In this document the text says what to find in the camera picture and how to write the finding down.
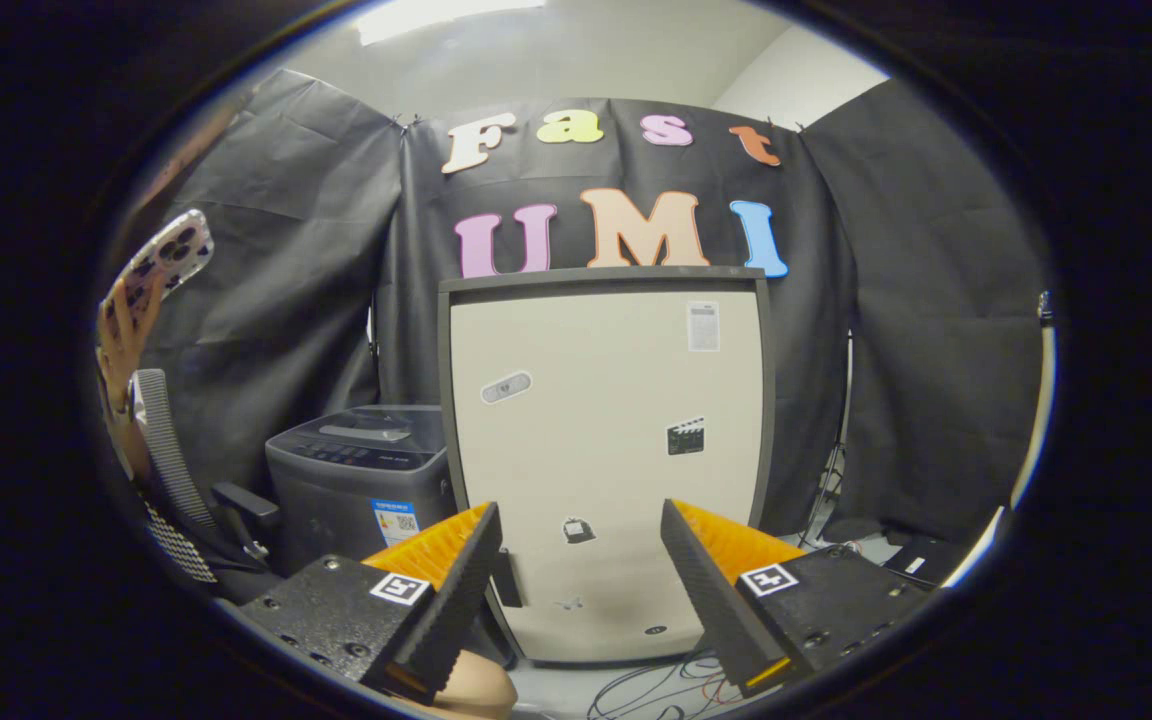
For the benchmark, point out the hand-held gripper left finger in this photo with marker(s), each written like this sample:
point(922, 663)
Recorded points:
point(456, 600)

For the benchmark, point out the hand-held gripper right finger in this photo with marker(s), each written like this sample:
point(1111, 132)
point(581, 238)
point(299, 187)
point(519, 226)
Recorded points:
point(706, 600)

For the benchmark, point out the grey washing machine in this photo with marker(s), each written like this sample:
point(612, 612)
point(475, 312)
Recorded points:
point(326, 500)

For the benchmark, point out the dark washing machine lid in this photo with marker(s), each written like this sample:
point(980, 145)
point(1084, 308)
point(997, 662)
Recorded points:
point(381, 420)

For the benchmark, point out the black tripod stand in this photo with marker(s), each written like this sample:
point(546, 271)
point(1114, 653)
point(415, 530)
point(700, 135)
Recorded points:
point(829, 470)

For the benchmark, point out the black box with white label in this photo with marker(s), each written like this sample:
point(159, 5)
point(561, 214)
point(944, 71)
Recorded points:
point(921, 562)

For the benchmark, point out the white panel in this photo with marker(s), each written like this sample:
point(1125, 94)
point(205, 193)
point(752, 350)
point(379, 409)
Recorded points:
point(981, 550)

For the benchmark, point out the houndstooth patterned cloth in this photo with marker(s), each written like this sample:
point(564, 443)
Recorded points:
point(181, 545)

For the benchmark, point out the black office chair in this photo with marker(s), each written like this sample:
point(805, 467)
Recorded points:
point(171, 450)

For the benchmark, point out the white pole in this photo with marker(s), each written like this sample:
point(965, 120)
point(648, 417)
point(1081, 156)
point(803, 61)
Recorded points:
point(1041, 420)

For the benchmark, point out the black backdrop cloth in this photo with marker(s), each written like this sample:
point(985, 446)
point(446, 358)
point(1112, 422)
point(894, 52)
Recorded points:
point(286, 250)

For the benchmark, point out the smartphone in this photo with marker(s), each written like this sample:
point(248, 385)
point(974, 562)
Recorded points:
point(171, 255)

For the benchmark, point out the ceiling light panel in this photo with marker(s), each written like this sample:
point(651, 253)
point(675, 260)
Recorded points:
point(436, 15)

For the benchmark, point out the beige cabinet with dark frame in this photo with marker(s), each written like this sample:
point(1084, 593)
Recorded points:
point(606, 400)

